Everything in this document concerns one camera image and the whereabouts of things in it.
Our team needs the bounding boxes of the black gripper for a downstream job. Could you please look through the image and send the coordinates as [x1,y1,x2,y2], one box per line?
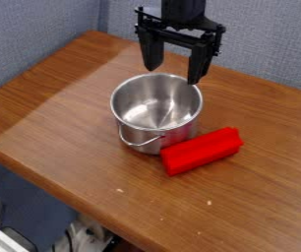
[135,0,226,85]

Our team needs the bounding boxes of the red rectangular block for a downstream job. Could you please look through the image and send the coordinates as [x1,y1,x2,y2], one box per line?
[160,127,244,176]

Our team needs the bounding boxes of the white items under table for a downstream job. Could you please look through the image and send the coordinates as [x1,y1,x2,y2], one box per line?
[47,215,112,252]

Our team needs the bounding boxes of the white striped box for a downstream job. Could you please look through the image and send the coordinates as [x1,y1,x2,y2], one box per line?
[0,227,37,252]

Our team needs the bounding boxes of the metal pot with handle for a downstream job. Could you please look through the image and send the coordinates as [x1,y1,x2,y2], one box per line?
[111,73,203,155]

